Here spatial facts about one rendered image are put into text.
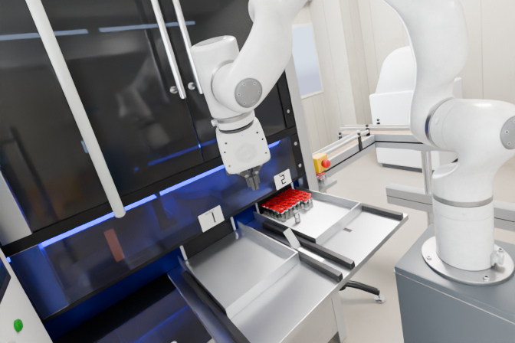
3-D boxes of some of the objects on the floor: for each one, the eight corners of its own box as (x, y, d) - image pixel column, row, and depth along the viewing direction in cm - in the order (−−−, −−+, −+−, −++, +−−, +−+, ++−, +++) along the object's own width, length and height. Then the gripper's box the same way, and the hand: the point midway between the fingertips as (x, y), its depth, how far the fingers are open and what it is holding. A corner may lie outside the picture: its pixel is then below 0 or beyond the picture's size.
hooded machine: (467, 156, 315) (461, 32, 281) (445, 177, 280) (437, 39, 246) (398, 151, 380) (386, 50, 345) (374, 168, 345) (359, 57, 310)
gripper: (263, 101, 58) (277, 168, 68) (197, 123, 56) (221, 188, 66) (274, 113, 52) (289, 184, 61) (201, 138, 50) (227, 207, 59)
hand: (252, 180), depth 62 cm, fingers closed
